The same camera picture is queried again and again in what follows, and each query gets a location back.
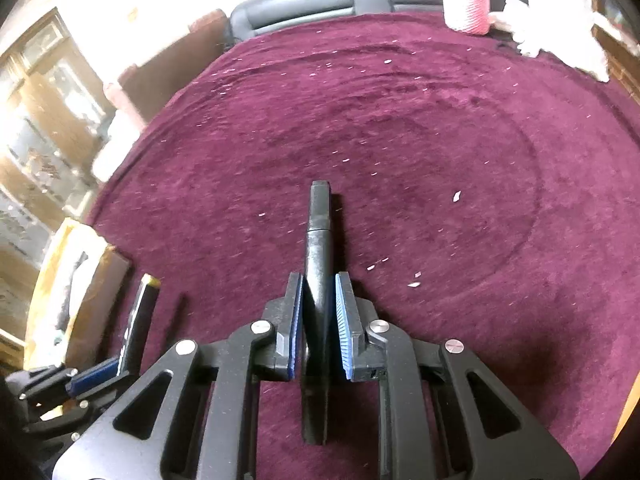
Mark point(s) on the wooden furniture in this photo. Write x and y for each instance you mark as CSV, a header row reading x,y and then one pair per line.
x,y
615,5

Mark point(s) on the yellow-capped black marker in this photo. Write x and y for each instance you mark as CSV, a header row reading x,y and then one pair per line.
x,y
140,320

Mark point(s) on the wooden glass-door cabinet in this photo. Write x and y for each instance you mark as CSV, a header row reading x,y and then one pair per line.
x,y
45,110

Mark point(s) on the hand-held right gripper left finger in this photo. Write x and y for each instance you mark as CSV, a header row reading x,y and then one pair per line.
x,y
296,320

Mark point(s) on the maroon tablecloth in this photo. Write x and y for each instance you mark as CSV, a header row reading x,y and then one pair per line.
x,y
400,160

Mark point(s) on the white fluffy cloth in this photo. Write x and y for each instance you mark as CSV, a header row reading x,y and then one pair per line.
x,y
545,30

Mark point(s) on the black leather sofa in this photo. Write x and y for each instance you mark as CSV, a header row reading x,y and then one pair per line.
x,y
320,0

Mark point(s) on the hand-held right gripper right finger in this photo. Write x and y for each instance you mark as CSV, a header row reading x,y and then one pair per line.
x,y
344,325

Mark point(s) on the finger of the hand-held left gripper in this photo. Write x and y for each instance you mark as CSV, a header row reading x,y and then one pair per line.
x,y
95,375
97,397

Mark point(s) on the brown armchair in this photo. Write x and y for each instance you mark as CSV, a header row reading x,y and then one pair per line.
x,y
170,70

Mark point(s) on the white tray with yellow tape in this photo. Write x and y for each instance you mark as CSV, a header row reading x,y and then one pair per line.
x,y
75,270

